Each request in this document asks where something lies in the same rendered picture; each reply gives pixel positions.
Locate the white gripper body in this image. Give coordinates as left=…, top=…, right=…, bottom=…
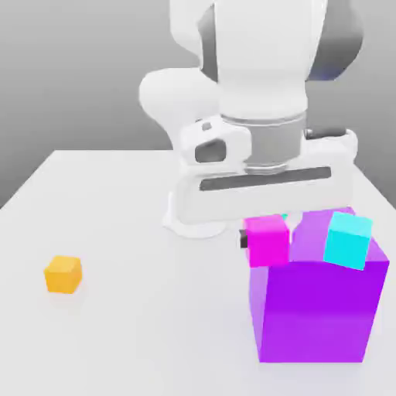
left=172, top=140, right=359, bottom=227

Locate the small magenta cube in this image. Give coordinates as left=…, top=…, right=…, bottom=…
left=243, top=213, right=291, bottom=268

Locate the small cyan cube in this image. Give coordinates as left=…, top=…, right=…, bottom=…
left=323, top=210, right=374, bottom=272

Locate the small orange cube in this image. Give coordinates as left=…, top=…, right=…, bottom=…
left=43, top=255, right=84, bottom=295

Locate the large purple box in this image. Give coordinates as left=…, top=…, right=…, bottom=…
left=248, top=206, right=391, bottom=364

